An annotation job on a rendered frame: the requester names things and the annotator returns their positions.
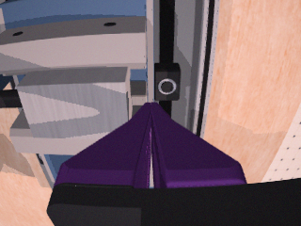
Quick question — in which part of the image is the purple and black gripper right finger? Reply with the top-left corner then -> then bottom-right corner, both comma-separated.
151,102 -> 247,188

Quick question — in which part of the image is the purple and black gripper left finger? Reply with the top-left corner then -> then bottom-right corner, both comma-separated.
54,103 -> 151,188

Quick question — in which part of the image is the grey metal block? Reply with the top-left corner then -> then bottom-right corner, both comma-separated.
16,67 -> 133,139

